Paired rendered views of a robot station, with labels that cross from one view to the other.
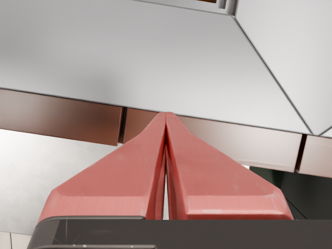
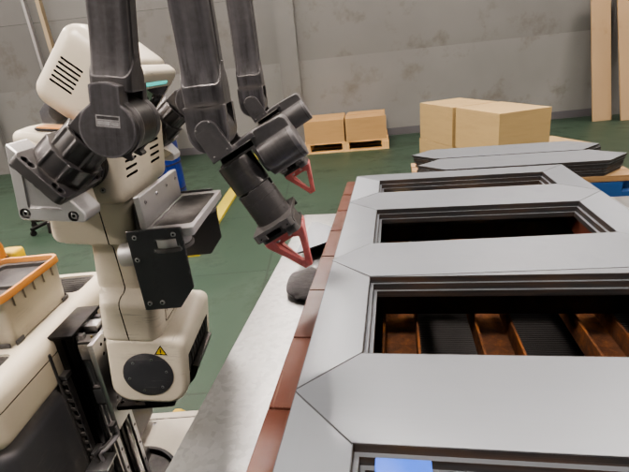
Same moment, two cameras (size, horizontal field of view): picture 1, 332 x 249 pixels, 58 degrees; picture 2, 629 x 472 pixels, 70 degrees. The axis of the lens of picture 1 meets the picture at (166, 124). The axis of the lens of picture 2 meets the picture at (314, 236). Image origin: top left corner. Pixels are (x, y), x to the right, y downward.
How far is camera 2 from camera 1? 0.68 m
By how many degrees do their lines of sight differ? 69
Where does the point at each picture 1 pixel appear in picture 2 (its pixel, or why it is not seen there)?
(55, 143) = not seen: hidden behind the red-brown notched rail
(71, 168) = (271, 371)
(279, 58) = (341, 370)
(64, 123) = (306, 320)
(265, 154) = (283, 391)
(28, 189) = (260, 353)
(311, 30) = (358, 380)
